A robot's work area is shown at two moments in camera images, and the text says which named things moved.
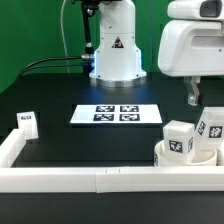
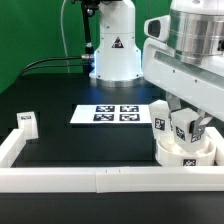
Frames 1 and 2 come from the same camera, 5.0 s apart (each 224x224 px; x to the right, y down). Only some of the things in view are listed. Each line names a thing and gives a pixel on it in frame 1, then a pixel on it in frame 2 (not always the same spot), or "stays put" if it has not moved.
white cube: (26, 121) stays put
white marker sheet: (117, 114) stays put
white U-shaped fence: (34, 179) stays put
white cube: (179, 141) to (161, 121)
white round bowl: (198, 158) stays put
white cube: (209, 130) to (183, 139)
